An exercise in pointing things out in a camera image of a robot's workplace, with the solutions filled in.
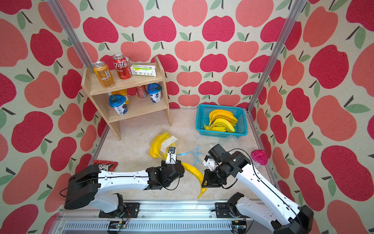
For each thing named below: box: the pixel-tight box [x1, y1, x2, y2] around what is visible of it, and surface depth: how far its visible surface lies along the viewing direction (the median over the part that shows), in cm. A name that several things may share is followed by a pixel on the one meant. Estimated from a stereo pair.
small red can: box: [135, 84, 149, 99], surface depth 97 cm
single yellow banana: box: [181, 162, 207, 199], surface depth 72 cm
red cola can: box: [112, 54, 132, 80], surface depth 73 cm
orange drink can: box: [92, 60, 115, 88], surface depth 68 cm
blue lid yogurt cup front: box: [108, 94, 128, 116], surface depth 86 cm
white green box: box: [130, 64, 157, 77], surface depth 78 cm
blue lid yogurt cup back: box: [146, 82, 163, 103], surface depth 92 cm
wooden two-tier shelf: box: [81, 56, 173, 141], surface depth 80 cm
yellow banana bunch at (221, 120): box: [204, 109, 239, 133], surface depth 106 cm
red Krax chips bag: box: [93, 159, 119, 172], surface depth 92 cm
